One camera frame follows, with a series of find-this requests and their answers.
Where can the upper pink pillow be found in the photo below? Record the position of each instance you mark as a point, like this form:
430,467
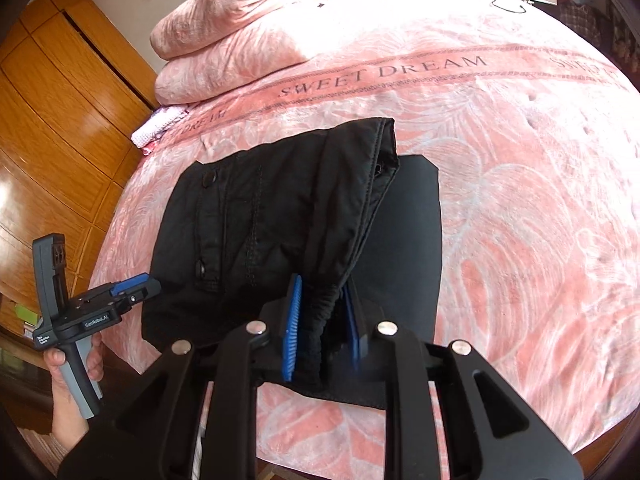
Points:
235,10

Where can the white pink folded cloth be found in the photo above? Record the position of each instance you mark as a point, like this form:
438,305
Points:
159,121

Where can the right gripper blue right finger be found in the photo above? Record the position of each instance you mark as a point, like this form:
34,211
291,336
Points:
353,328

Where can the lower pink pillow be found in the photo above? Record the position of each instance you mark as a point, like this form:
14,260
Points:
253,52

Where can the orange wooden wardrobe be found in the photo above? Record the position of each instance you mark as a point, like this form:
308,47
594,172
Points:
73,89

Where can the person's left forearm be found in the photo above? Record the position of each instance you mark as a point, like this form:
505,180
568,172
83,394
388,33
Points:
68,425

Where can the pink pillow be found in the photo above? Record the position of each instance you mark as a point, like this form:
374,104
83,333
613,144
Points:
235,10
253,52

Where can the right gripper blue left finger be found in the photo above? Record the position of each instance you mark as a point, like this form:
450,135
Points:
290,327

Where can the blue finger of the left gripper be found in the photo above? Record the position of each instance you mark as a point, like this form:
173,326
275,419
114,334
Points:
130,283

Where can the person's left hand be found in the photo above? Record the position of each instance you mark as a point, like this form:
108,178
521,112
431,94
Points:
55,359

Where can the black padded pants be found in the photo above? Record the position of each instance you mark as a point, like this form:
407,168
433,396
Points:
340,207

